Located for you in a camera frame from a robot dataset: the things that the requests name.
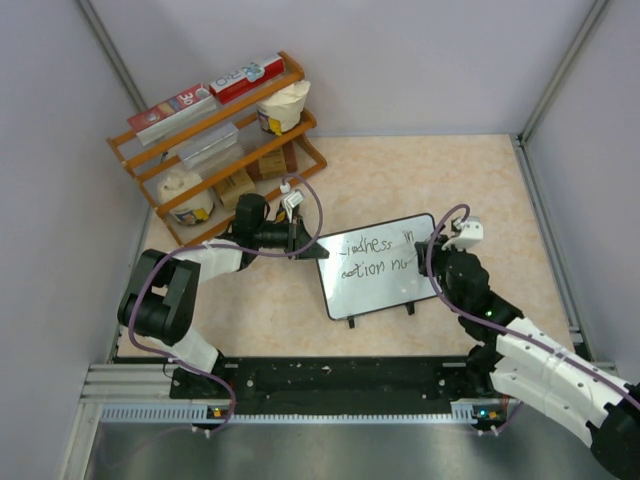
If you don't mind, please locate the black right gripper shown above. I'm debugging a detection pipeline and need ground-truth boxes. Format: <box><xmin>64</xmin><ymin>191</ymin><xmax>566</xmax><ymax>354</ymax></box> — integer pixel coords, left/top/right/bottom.
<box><xmin>417</xmin><ymin>234</ymin><xmax>469</xmax><ymax>312</ymax></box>

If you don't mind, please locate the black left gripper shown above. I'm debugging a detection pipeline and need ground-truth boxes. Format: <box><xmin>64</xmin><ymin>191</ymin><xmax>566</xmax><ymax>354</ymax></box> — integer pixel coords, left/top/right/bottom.
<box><xmin>254</xmin><ymin>214</ymin><xmax>328</xmax><ymax>261</ymax></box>

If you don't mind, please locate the black yellow drink can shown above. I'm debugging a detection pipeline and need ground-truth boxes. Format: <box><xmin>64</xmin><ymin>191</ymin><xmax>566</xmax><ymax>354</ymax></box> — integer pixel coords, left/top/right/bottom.
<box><xmin>275</xmin><ymin>203</ymin><xmax>290</xmax><ymax>223</ymax></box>

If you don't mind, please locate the black framed whiteboard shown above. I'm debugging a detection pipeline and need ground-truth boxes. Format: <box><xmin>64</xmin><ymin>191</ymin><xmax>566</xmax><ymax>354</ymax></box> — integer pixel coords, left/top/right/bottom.
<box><xmin>316</xmin><ymin>213</ymin><xmax>435</xmax><ymax>323</ymax></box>

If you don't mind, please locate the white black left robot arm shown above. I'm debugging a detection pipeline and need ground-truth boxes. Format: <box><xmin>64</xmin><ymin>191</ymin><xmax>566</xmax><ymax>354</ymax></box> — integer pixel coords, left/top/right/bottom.
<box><xmin>117</xmin><ymin>189</ymin><xmax>329</xmax><ymax>397</ymax></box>

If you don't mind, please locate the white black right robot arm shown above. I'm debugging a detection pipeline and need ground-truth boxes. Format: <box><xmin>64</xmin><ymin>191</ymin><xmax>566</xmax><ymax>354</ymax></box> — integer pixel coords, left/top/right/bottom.
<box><xmin>414</xmin><ymin>235</ymin><xmax>639</xmax><ymax>479</ymax></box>

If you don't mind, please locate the orange wooden shelf rack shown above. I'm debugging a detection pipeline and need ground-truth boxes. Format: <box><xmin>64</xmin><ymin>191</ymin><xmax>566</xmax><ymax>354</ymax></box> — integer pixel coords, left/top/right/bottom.
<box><xmin>107</xmin><ymin>52</ymin><xmax>327</xmax><ymax>246</ymax></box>

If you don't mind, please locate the white paper bag right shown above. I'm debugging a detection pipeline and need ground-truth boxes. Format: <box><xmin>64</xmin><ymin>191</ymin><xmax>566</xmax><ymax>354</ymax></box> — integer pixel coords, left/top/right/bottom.
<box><xmin>257</xmin><ymin>80</ymin><xmax>311</xmax><ymax>136</ymax></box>

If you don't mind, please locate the clear plastic box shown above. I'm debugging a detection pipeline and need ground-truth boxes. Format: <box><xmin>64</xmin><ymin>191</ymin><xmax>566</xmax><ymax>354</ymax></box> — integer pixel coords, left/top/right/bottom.
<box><xmin>177</xmin><ymin>123</ymin><xmax>239</xmax><ymax>169</ymax></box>

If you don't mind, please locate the red white foil box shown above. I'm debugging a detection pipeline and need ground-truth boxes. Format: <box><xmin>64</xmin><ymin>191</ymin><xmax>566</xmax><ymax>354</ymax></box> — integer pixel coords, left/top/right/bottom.
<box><xmin>208</xmin><ymin>54</ymin><xmax>285</xmax><ymax>104</ymax></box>

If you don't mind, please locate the red grey wrap box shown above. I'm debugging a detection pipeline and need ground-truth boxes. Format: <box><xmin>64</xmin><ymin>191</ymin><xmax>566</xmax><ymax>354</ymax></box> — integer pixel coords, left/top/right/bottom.
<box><xmin>127</xmin><ymin>84</ymin><xmax>217</xmax><ymax>146</ymax></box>

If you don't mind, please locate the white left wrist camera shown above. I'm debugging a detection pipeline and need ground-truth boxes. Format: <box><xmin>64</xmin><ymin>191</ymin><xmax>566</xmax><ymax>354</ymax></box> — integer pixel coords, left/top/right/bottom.
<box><xmin>280</xmin><ymin>183</ymin><xmax>305</xmax><ymax>218</ymax></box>

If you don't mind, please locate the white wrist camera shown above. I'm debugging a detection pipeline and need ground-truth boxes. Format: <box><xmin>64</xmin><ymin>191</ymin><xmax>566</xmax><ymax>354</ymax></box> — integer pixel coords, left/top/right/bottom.
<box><xmin>280</xmin><ymin>183</ymin><xmax>305</xmax><ymax>218</ymax></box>
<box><xmin>442</xmin><ymin>216</ymin><xmax>484</xmax><ymax>251</ymax></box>

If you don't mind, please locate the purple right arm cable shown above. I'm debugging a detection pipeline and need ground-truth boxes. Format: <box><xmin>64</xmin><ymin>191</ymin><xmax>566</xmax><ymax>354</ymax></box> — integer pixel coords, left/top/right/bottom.
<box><xmin>430</xmin><ymin>203</ymin><xmax>640</xmax><ymax>436</ymax></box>

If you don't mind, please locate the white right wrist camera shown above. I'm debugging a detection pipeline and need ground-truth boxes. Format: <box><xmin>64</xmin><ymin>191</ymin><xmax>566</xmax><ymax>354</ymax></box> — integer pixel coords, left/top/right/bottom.
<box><xmin>442</xmin><ymin>216</ymin><xmax>484</xmax><ymax>251</ymax></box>

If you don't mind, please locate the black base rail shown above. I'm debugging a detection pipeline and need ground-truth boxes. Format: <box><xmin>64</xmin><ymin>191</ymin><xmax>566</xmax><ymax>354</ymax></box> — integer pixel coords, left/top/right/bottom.
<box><xmin>170</xmin><ymin>356</ymin><xmax>505</xmax><ymax>415</ymax></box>

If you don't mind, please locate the white slotted cable duct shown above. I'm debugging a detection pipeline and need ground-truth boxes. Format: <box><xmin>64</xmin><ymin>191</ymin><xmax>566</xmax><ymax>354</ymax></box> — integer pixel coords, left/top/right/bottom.
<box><xmin>101</xmin><ymin>398</ymin><xmax>506</xmax><ymax>426</ymax></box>

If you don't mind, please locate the aluminium frame rail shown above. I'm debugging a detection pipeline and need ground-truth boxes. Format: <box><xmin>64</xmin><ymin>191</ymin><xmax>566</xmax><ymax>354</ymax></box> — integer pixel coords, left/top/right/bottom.
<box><xmin>80</xmin><ymin>364</ymin><xmax>175</xmax><ymax>403</ymax></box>

